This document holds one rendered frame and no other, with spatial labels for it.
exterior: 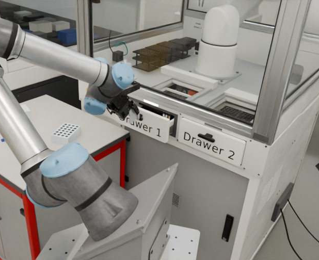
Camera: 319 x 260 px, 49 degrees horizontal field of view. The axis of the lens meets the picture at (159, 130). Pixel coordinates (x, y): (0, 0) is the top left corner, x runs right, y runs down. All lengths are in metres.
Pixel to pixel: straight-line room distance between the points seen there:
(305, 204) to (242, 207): 1.24
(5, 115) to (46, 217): 0.63
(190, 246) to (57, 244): 0.40
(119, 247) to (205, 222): 0.89
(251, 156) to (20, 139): 0.83
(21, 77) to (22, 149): 1.09
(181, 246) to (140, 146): 0.71
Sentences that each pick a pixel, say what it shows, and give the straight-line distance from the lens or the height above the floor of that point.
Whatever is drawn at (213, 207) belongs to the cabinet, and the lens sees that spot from 1.62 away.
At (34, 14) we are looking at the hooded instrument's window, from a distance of 2.06.
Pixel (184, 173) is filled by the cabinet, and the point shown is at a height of 0.64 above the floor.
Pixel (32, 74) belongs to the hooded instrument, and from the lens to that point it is 2.09.
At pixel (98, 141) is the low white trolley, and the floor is 0.76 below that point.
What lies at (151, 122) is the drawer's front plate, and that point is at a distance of 1.48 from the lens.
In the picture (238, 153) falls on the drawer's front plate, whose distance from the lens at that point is 1.38.
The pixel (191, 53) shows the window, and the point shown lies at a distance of 1.39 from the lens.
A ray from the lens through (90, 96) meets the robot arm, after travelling 1.16.
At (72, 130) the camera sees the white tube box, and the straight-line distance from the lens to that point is 1.61.
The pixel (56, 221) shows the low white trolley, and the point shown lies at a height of 0.50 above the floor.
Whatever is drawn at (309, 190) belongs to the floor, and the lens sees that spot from 2.89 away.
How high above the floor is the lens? 1.58
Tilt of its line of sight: 29 degrees down
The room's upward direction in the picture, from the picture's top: 5 degrees clockwise
